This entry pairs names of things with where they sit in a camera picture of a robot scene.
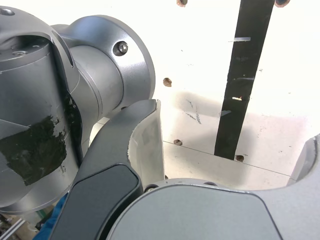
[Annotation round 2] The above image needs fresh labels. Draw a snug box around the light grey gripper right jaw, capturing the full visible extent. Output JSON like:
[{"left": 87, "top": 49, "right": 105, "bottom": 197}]
[{"left": 107, "top": 133, "right": 320, "bottom": 240}]

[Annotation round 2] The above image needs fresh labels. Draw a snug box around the black tape strip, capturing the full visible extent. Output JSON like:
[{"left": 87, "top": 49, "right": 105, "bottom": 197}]
[{"left": 213, "top": 0, "right": 276, "bottom": 161}]

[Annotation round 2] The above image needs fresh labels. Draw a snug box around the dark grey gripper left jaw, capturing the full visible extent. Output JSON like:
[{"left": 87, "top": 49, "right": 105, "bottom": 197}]
[{"left": 48, "top": 98, "right": 166, "bottom": 240}]

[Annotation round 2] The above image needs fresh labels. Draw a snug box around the blue cloth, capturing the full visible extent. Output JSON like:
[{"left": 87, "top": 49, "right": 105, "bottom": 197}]
[{"left": 37, "top": 192, "right": 70, "bottom": 240}]

